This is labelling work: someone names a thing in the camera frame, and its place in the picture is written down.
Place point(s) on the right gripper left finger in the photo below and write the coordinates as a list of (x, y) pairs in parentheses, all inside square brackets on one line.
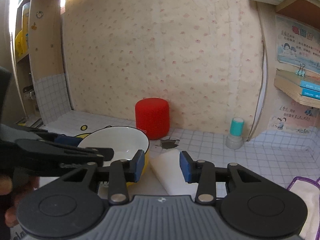
[(118, 174)]

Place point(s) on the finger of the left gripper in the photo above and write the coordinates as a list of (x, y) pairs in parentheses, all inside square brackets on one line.
[(44, 147), (60, 138)]

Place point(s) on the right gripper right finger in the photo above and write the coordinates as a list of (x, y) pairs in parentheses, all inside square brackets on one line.
[(205, 174)]

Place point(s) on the yellow white ceramic bowl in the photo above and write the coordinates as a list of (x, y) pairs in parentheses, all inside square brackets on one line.
[(125, 141)]

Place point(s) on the person's hand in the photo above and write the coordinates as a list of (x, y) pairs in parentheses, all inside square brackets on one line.
[(11, 197)]

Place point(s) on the teal capped small bottle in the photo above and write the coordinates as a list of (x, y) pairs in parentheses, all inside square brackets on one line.
[(234, 138)]

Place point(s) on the red cylindrical speaker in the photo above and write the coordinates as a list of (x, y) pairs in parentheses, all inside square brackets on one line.
[(152, 117)]

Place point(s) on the yellow duck toy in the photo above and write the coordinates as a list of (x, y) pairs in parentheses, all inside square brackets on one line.
[(19, 47)]

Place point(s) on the purple edged white cloth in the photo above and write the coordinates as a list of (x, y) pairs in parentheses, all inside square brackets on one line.
[(308, 190)]

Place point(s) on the wooden left shelf unit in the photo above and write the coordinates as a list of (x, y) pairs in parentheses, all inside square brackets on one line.
[(46, 61)]

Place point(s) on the wooden shelf unit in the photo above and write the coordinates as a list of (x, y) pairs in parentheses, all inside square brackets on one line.
[(285, 108), (46, 61)]

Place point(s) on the silver binder clip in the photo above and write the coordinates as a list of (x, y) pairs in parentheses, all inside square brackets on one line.
[(301, 71)]

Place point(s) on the cartoon poster sheet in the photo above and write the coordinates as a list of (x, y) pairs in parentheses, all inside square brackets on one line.
[(297, 43)]

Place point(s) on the wooden right shelf unit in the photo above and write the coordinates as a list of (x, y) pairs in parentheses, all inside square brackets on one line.
[(285, 108)]

